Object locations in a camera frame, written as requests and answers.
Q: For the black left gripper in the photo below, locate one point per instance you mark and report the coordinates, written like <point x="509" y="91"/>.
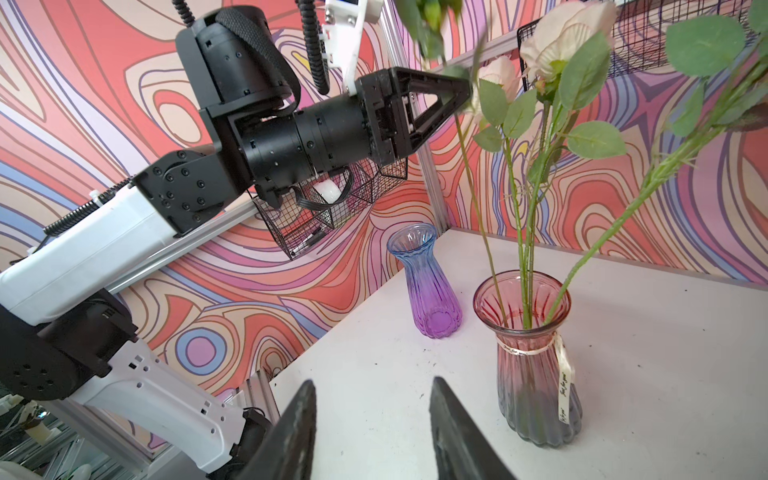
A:
<point x="392" y="115"/>

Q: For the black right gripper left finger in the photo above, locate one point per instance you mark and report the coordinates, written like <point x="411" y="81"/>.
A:
<point x="288" y="449"/>

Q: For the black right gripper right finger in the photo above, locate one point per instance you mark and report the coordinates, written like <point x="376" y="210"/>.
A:
<point x="461" y="450"/>

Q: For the thin green bud stem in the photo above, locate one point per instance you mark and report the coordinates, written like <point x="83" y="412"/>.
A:
<point x="424" y="21"/>

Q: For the pink grey glass vase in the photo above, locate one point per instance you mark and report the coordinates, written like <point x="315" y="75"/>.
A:
<point x="535" y="379"/>

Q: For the pink carnation stem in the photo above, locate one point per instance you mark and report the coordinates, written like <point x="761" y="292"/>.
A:
<point x="666" y="156"/>

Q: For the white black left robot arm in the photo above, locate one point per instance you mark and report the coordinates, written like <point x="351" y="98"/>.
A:
<point x="65" y="336"/>

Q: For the purple glass vase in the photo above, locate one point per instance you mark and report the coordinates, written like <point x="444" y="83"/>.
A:
<point x="435" y="308"/>

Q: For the white tape roll in basket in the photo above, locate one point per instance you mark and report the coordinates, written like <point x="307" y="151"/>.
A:
<point x="328" y="191"/>

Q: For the black wire basket left wall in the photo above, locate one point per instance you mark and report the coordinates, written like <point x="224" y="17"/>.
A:
<point x="303" y="220"/>

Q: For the black wire basket wall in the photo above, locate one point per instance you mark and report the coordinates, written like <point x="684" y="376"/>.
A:
<point x="581" y="44"/>
<point x="303" y="220"/>

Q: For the black wire basket back wall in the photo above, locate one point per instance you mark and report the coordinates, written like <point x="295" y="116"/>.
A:
<point x="581" y="44"/>

